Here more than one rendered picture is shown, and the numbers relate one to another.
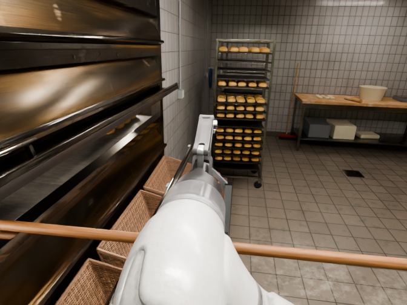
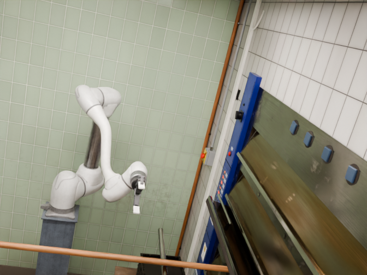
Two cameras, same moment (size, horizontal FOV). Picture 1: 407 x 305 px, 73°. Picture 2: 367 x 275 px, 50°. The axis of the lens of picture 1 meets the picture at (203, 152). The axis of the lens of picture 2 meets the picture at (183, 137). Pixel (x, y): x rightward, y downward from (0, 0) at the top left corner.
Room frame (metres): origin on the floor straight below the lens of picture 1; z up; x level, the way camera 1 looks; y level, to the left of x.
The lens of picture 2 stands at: (2.26, -0.40, 2.38)
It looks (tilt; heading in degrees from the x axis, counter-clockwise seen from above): 17 degrees down; 163
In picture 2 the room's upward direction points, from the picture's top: 13 degrees clockwise
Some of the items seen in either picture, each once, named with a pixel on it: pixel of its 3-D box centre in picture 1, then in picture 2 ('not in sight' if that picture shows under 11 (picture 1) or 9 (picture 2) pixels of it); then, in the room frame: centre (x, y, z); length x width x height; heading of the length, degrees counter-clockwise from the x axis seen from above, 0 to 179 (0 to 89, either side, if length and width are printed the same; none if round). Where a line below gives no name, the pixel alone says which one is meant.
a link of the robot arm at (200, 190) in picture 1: (192, 215); (138, 180); (0.31, 0.01, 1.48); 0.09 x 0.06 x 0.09; 84
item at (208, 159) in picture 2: not in sight; (208, 156); (-0.26, 0.61, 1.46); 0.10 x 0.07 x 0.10; 173
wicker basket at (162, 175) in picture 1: (186, 187); not in sight; (1.80, 0.12, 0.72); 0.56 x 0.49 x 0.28; 174
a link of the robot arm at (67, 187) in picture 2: not in sight; (66, 187); (-0.13, -0.34, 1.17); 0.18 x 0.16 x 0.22; 133
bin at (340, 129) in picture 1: (339, 128); not in sight; (4.84, -2.48, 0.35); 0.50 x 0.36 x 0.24; 174
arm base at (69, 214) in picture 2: not in sight; (58, 207); (-0.13, -0.37, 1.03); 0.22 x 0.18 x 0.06; 87
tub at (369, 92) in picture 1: (371, 92); not in sight; (4.87, -2.92, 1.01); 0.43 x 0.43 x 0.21
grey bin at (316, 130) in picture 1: (315, 127); not in sight; (4.89, -2.07, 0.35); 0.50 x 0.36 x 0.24; 173
